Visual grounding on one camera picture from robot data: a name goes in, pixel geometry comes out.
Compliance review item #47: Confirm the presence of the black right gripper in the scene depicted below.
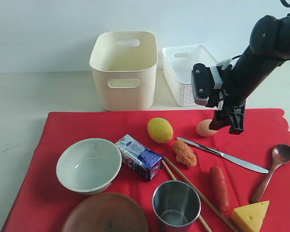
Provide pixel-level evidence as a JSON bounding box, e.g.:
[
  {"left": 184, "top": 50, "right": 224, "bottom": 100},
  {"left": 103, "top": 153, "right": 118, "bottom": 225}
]
[{"left": 209, "top": 48, "right": 284, "bottom": 135}]

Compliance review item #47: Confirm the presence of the brown egg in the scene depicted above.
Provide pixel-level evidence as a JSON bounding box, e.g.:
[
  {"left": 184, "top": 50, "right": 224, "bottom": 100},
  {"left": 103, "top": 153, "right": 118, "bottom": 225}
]
[{"left": 196, "top": 119, "right": 217, "bottom": 137}]

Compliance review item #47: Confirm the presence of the orange fried chicken piece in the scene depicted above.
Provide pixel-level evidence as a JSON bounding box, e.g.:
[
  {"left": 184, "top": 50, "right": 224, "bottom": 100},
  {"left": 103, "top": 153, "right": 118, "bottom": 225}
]
[{"left": 172, "top": 140, "right": 197, "bottom": 168}]

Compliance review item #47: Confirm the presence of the yellow lemon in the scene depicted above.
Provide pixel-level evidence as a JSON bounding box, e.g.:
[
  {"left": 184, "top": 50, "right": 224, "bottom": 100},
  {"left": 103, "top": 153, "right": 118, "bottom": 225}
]
[{"left": 147, "top": 117, "right": 174, "bottom": 144}]

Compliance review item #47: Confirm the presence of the red sausage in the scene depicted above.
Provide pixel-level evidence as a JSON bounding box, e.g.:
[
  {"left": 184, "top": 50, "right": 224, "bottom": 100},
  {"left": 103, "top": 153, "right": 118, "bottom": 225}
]
[{"left": 209, "top": 166, "right": 230, "bottom": 212}]

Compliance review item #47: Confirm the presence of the white perforated plastic basket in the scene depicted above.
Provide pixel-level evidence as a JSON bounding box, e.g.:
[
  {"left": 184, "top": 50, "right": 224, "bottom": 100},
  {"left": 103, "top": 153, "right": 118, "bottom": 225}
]
[{"left": 162, "top": 44, "right": 217, "bottom": 107}]

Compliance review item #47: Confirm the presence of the blue white milk carton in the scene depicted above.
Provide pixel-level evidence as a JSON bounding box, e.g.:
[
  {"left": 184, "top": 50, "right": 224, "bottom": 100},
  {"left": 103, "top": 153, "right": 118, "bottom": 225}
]
[{"left": 115, "top": 134, "right": 162, "bottom": 181}]

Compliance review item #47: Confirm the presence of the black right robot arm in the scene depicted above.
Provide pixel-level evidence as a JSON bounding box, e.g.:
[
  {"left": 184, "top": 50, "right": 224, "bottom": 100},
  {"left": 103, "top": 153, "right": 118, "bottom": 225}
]
[{"left": 209, "top": 15, "right": 290, "bottom": 134}]

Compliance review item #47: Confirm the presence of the stainless steel table knife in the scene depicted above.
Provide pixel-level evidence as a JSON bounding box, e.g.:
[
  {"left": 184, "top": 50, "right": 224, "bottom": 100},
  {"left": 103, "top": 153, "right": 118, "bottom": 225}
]
[{"left": 177, "top": 137, "right": 269, "bottom": 174}]

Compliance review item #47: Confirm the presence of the brown wooden spoon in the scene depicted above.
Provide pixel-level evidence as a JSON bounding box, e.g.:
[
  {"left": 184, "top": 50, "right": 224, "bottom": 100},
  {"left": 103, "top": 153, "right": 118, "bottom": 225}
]
[{"left": 249, "top": 144, "right": 290, "bottom": 203}]

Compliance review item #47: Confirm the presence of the upper wooden chopstick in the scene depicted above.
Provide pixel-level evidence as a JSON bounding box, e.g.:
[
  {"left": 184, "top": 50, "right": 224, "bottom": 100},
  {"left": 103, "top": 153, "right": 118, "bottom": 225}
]
[{"left": 163, "top": 157, "right": 239, "bottom": 232}]

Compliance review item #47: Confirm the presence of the yellow cheese wedge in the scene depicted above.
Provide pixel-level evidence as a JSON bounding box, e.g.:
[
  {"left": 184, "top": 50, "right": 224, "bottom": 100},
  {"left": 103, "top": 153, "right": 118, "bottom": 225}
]
[{"left": 231, "top": 201, "right": 270, "bottom": 232}]

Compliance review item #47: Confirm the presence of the stainless steel cup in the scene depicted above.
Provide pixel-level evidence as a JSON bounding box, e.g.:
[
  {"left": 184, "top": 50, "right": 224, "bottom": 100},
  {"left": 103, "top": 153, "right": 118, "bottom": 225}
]
[{"left": 152, "top": 180, "right": 201, "bottom": 232}]

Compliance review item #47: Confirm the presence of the cream plastic storage bin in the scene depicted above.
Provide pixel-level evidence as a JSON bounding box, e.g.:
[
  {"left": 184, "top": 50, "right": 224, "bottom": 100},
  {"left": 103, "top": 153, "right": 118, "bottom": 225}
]
[{"left": 89, "top": 31, "right": 158, "bottom": 111}]

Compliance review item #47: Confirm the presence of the white ceramic bowl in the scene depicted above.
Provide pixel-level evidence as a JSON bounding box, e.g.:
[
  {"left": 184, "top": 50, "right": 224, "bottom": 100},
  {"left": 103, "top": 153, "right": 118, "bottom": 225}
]
[{"left": 56, "top": 138, "right": 122, "bottom": 195}]

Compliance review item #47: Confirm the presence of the red tablecloth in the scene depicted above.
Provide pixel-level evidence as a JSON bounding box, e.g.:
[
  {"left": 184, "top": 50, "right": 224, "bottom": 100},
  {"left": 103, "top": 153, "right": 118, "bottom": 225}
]
[{"left": 1, "top": 109, "right": 290, "bottom": 232}]

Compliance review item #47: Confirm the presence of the brown wooden plate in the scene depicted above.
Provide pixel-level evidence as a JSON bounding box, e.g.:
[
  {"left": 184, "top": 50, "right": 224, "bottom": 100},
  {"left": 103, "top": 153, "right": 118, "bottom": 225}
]
[{"left": 61, "top": 192, "right": 149, "bottom": 232}]

